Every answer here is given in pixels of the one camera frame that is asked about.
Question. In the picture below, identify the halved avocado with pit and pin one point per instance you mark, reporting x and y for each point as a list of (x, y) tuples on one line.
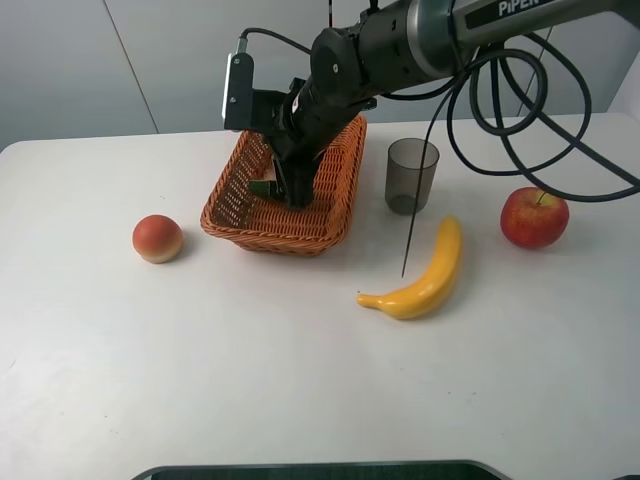
[(268, 186)]

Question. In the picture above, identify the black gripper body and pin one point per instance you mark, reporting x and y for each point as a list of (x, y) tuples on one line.
[(299, 125)]

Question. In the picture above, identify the dark monitor edge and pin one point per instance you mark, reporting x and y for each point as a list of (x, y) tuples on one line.
[(386, 470)]

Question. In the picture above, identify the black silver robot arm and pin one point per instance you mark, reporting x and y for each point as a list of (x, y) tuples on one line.
[(392, 49)]

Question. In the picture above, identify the black zip tie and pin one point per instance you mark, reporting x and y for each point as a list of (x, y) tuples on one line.
[(417, 190)]

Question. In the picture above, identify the yellow banana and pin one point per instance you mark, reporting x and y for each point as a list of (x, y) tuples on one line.
[(433, 288)]

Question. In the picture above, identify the orange wicker basket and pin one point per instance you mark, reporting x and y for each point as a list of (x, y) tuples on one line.
[(233, 213)]

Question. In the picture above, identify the red apple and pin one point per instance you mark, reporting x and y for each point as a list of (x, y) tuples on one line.
[(533, 219)]

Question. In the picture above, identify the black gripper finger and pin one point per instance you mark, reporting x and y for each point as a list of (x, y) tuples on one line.
[(293, 184)]

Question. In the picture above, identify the grey translucent plastic cup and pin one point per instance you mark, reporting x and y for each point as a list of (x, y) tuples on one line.
[(402, 173)]

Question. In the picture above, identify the red-orange peach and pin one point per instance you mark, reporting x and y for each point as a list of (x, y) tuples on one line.
[(157, 239)]

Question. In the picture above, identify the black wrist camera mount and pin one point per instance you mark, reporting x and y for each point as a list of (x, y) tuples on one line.
[(245, 108)]

